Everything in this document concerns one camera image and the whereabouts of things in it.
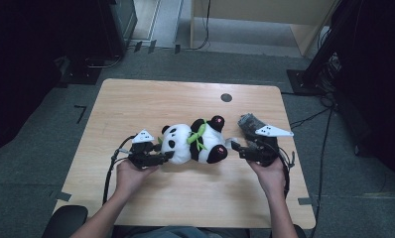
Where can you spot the dark curtain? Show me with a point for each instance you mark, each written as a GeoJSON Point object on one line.
{"type": "Point", "coordinates": [17, 66]}
{"type": "Point", "coordinates": [377, 82]}

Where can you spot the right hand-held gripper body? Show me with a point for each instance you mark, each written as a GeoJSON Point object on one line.
{"type": "Point", "coordinates": [268, 148]}

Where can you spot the person's left hand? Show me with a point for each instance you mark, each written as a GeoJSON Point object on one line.
{"type": "Point", "coordinates": [131, 181]}

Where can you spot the short black floor tape strip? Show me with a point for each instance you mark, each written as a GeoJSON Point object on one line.
{"type": "Point", "coordinates": [152, 46]}
{"type": "Point", "coordinates": [138, 46]}
{"type": "Point", "coordinates": [177, 49]}

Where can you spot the light wooden cabinet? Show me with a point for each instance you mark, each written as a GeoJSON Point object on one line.
{"type": "Point", "coordinates": [251, 8]}

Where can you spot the black equipment cabinet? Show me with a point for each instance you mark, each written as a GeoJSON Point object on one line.
{"type": "Point", "coordinates": [99, 26]}

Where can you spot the black table grommet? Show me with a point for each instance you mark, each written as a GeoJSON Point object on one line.
{"type": "Point", "coordinates": [226, 97]}

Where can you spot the person's right hand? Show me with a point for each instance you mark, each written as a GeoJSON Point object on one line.
{"type": "Point", "coordinates": [271, 180]}

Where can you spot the black floor base plate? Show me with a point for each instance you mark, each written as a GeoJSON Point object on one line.
{"type": "Point", "coordinates": [81, 77]}

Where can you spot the grey fuzzy doll garment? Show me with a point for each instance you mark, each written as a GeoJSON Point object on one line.
{"type": "Point", "coordinates": [250, 124]}

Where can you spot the person's legs in jeans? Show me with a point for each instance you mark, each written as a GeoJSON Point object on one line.
{"type": "Point", "coordinates": [172, 234]}

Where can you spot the panda plush toy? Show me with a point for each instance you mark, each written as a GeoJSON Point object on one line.
{"type": "Point", "coordinates": [182, 145]}

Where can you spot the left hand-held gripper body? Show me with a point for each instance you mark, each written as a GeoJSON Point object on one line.
{"type": "Point", "coordinates": [142, 153]}

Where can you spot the black metal stand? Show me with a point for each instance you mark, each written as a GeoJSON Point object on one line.
{"type": "Point", "coordinates": [321, 59]}

